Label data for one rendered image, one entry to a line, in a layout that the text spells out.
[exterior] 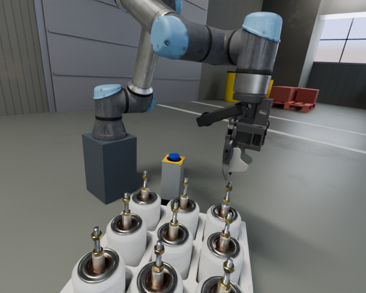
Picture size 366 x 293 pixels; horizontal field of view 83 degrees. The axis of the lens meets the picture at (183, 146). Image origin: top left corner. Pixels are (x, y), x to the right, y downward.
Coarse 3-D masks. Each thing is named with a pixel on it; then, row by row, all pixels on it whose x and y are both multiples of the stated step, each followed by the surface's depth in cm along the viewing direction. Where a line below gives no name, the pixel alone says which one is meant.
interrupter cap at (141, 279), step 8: (152, 264) 41; (168, 264) 41; (144, 272) 39; (168, 272) 39; (176, 272) 39; (144, 280) 37; (168, 280) 38; (176, 280) 38; (144, 288) 36; (152, 288) 36; (160, 288) 36; (168, 288) 36; (176, 288) 37
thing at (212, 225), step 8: (208, 216) 57; (240, 216) 58; (208, 224) 57; (216, 224) 54; (224, 224) 54; (232, 224) 54; (240, 224) 57; (208, 232) 57; (216, 232) 55; (232, 232) 55
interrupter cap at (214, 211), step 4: (220, 204) 61; (212, 208) 59; (216, 208) 59; (220, 208) 59; (232, 208) 60; (212, 212) 57; (216, 212) 57; (232, 212) 58; (236, 212) 58; (216, 216) 56; (220, 216) 56; (224, 216) 56; (232, 216) 56; (236, 216) 56; (220, 220) 54
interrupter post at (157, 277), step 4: (152, 268) 37; (152, 272) 36; (156, 272) 36; (160, 272) 36; (152, 276) 37; (156, 276) 36; (160, 276) 36; (152, 280) 37; (156, 280) 36; (160, 280) 37; (156, 284) 37; (160, 284) 37
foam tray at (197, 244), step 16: (160, 208) 69; (160, 224) 61; (240, 240) 58; (144, 256) 51; (192, 256) 52; (128, 272) 46; (192, 272) 48; (64, 288) 42; (128, 288) 43; (192, 288) 44
